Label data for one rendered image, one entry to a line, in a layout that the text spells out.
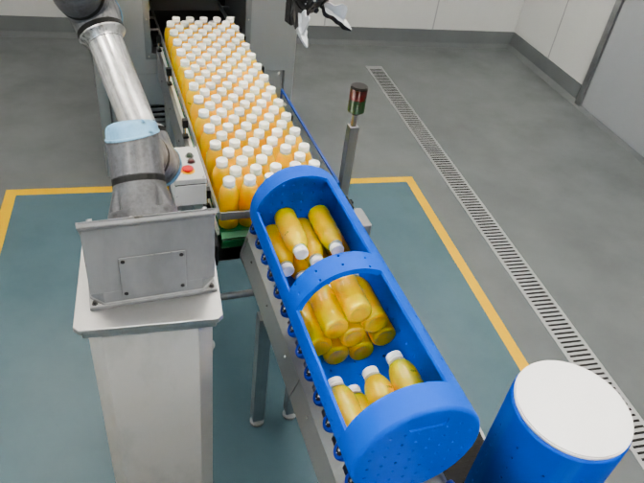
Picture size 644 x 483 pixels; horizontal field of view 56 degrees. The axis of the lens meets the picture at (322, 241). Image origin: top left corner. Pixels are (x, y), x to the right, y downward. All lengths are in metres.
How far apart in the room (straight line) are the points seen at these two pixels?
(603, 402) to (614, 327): 1.96
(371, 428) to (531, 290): 2.45
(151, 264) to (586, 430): 1.04
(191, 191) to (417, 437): 1.08
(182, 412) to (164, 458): 0.21
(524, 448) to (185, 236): 0.91
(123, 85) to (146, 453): 0.98
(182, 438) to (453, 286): 2.01
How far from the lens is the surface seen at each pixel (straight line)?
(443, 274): 3.44
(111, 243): 1.32
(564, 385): 1.62
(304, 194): 1.82
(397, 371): 1.37
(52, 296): 3.19
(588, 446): 1.53
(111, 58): 1.61
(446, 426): 1.25
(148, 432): 1.73
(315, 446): 1.52
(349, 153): 2.35
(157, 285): 1.40
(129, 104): 1.56
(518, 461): 1.58
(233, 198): 1.96
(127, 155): 1.37
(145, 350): 1.47
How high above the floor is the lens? 2.15
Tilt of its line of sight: 38 degrees down
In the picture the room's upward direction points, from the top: 8 degrees clockwise
